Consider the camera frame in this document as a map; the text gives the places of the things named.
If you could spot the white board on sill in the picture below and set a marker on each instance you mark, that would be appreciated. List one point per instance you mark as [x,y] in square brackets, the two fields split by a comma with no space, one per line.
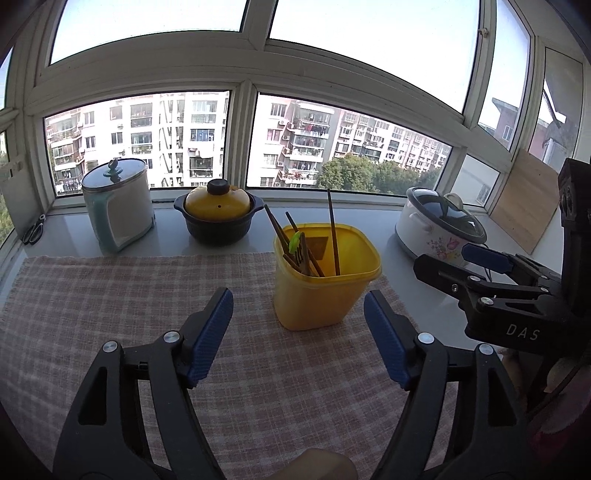
[19,194]

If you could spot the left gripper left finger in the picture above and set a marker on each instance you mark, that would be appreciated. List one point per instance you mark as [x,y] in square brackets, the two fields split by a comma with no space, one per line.
[104,435]

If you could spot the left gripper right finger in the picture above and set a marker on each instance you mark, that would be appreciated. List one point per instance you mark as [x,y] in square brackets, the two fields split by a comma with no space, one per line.
[488,430]

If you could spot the brown chopstick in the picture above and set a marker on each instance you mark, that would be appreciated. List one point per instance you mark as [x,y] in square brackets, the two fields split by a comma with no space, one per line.
[300,254]
[335,246]

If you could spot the pink plaid table cloth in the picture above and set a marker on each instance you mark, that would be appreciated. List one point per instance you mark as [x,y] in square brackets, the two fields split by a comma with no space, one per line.
[270,395]

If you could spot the gloved right hand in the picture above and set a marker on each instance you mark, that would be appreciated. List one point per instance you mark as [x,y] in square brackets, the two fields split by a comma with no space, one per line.
[555,397]

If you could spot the wooden cutting board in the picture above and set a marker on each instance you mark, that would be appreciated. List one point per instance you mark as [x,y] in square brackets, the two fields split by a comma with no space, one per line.
[528,201]

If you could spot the white teal electric cooker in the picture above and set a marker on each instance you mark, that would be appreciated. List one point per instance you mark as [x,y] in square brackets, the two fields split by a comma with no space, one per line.
[118,202]

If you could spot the black pot yellow lid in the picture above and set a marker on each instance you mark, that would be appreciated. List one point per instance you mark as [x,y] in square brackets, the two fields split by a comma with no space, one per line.
[218,214]

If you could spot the yellow plastic utensil container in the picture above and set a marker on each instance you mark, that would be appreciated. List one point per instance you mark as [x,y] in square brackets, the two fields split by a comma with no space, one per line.
[304,302]

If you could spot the black scissors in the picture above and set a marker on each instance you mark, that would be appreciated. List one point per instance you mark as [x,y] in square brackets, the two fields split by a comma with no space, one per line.
[35,231]

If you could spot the green plastic spoon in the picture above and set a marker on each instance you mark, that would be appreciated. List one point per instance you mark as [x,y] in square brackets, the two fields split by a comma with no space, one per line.
[294,243]

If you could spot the white floral rice cooker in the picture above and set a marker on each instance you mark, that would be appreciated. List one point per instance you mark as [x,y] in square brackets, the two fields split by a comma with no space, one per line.
[437,225]

